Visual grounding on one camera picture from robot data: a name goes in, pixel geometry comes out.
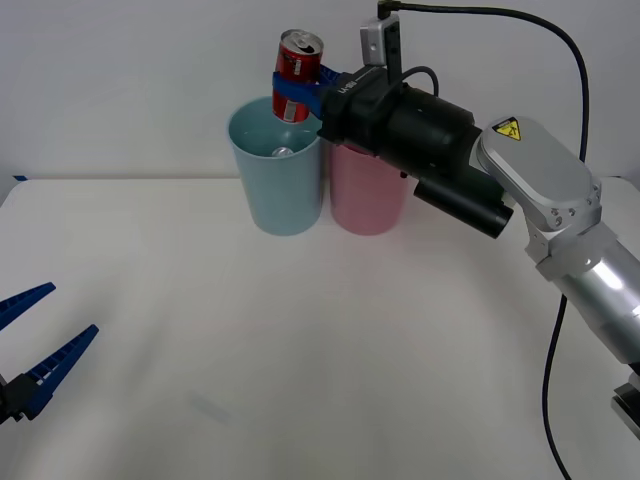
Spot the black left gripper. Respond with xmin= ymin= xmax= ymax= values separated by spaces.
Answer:
xmin=0 ymin=282 xmax=100 ymax=427

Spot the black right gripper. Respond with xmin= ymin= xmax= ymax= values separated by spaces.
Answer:
xmin=271 ymin=63 xmax=409 ymax=157

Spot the red drink can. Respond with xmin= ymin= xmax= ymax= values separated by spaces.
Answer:
xmin=272 ymin=28 xmax=326 ymax=124

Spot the pale blue plastic bin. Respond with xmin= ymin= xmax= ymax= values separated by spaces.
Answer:
xmin=227 ymin=96 xmax=324 ymax=237

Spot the pink plastic bin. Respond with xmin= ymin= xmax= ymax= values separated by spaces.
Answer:
xmin=327 ymin=142 xmax=409 ymax=236

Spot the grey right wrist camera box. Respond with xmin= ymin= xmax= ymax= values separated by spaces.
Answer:
xmin=359 ymin=14 xmax=404 ymax=84

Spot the short black cable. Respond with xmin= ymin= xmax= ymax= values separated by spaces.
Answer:
xmin=394 ymin=65 xmax=442 ymax=97

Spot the long black cable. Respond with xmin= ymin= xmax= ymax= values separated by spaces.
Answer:
xmin=376 ymin=0 xmax=588 ymax=480

